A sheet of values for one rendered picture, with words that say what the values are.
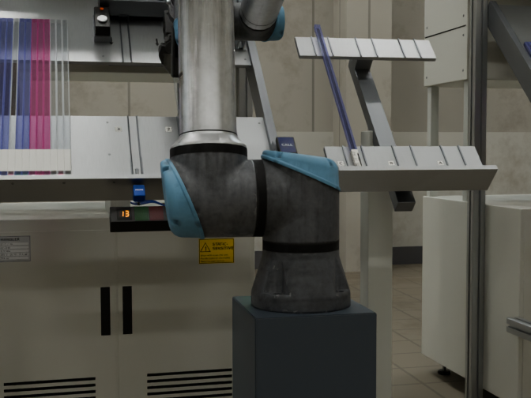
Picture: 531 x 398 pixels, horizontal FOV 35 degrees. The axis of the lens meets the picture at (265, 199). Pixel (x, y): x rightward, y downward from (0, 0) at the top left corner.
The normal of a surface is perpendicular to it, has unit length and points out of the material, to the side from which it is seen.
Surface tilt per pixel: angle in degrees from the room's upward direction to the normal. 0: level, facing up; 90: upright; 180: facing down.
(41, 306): 90
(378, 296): 90
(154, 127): 47
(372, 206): 90
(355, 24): 90
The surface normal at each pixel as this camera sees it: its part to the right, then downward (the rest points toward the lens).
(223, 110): 0.58, -0.11
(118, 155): 0.17, -0.64
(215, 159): 0.24, -0.12
